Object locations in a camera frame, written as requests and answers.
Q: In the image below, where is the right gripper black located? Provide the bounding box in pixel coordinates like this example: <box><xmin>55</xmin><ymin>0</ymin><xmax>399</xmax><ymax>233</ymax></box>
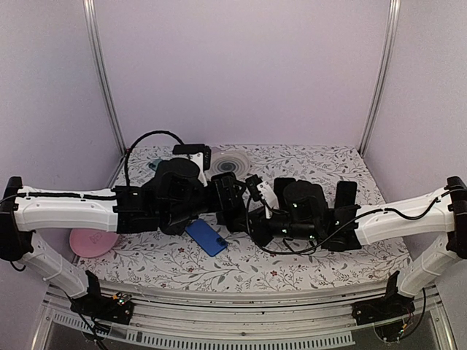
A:
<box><xmin>233</xmin><ymin>206</ymin><xmax>320</xmax><ymax>247</ymax></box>

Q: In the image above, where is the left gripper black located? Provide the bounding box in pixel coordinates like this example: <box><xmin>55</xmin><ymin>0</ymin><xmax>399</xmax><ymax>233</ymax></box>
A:
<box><xmin>161</xmin><ymin>176</ymin><xmax>247</xmax><ymax>228</ymax></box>

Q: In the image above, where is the small black phone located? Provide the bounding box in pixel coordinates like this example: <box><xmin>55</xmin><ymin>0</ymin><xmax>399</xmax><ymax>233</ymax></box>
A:
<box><xmin>274</xmin><ymin>177</ymin><xmax>296</xmax><ymax>210</ymax></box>

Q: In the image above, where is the blue phone face down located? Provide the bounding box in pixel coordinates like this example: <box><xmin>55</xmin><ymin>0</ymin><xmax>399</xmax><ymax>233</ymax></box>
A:
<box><xmin>185</xmin><ymin>219</ymin><xmax>228</xmax><ymax>257</ymax></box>

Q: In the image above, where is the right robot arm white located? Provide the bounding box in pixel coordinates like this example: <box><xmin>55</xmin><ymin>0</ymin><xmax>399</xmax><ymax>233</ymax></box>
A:
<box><xmin>245</xmin><ymin>176</ymin><xmax>466</xmax><ymax>318</ymax></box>

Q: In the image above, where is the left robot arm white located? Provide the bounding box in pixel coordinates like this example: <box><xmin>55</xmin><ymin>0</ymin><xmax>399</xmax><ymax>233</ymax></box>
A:
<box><xmin>1</xmin><ymin>158</ymin><xmax>220</xmax><ymax>316</ymax></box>

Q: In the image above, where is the teal phone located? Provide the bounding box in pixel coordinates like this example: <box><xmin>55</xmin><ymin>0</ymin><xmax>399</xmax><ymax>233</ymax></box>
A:
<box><xmin>147</xmin><ymin>158</ymin><xmax>163</xmax><ymax>172</ymax></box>

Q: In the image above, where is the floral table mat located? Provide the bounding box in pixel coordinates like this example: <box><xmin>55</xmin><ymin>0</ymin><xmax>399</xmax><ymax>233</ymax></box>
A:
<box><xmin>77</xmin><ymin>145</ymin><xmax>411</xmax><ymax>293</ymax></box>

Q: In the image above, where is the white round dish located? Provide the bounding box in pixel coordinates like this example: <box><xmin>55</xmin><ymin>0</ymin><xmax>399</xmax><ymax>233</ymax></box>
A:
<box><xmin>209</xmin><ymin>151</ymin><xmax>250</xmax><ymax>179</ymax></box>

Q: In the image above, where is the pink round object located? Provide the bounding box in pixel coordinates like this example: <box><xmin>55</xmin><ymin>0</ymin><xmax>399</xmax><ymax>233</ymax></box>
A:
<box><xmin>69</xmin><ymin>229</ymin><xmax>118</xmax><ymax>258</ymax></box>

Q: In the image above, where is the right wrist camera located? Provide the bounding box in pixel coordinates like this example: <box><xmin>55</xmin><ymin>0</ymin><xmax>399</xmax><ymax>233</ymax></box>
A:
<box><xmin>245</xmin><ymin>175</ymin><xmax>279</xmax><ymax>219</ymax></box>

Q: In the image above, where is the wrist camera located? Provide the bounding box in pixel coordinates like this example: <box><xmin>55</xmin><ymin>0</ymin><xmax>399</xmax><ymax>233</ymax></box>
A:
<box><xmin>245</xmin><ymin>175</ymin><xmax>279</xmax><ymax>219</ymax></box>
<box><xmin>189</xmin><ymin>144</ymin><xmax>212</xmax><ymax>187</ymax></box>

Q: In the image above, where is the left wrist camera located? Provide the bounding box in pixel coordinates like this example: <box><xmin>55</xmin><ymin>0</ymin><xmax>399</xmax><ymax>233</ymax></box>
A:
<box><xmin>189</xmin><ymin>144</ymin><xmax>212</xmax><ymax>187</ymax></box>

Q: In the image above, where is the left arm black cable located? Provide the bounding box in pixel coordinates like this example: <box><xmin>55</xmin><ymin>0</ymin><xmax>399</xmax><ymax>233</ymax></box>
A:
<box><xmin>123</xmin><ymin>130</ymin><xmax>193</xmax><ymax>187</ymax></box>

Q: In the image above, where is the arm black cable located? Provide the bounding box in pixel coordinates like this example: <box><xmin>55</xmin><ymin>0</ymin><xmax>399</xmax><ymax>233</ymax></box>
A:
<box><xmin>123</xmin><ymin>130</ymin><xmax>193</xmax><ymax>187</ymax></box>
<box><xmin>244</xmin><ymin>189</ymin><xmax>453</xmax><ymax>255</ymax></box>

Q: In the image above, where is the front aluminium rail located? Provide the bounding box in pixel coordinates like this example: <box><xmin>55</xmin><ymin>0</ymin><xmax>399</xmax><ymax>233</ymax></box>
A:
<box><xmin>31</xmin><ymin>280</ymin><xmax>459</xmax><ymax>350</ymax></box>

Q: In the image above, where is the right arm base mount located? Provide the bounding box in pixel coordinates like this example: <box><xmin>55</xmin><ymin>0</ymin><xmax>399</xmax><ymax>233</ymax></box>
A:
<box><xmin>352</xmin><ymin>271</ymin><xmax>415</xmax><ymax>325</ymax></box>

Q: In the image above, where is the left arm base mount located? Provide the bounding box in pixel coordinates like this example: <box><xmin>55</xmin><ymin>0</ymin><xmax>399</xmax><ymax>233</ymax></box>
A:
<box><xmin>70</xmin><ymin>271</ymin><xmax>134</xmax><ymax>325</ymax></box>

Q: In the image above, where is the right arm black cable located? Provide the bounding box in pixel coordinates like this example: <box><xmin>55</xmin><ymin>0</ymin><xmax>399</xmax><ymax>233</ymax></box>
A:
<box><xmin>244</xmin><ymin>189</ymin><xmax>453</xmax><ymax>255</ymax></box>

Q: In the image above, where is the right aluminium frame post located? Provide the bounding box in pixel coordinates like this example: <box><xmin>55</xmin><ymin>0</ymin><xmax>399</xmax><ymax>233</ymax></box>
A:
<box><xmin>358</xmin><ymin>0</ymin><xmax>401</xmax><ymax>158</ymax></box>

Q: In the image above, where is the aluminium frame post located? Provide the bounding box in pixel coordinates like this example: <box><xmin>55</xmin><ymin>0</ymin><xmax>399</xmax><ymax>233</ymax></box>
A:
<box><xmin>82</xmin><ymin>0</ymin><xmax>126</xmax><ymax>155</ymax></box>
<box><xmin>358</xmin><ymin>0</ymin><xmax>401</xmax><ymax>158</ymax></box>

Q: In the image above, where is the left aluminium frame post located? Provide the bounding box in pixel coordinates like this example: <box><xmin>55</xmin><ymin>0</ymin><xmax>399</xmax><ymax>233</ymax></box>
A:
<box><xmin>82</xmin><ymin>0</ymin><xmax>126</xmax><ymax>155</ymax></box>

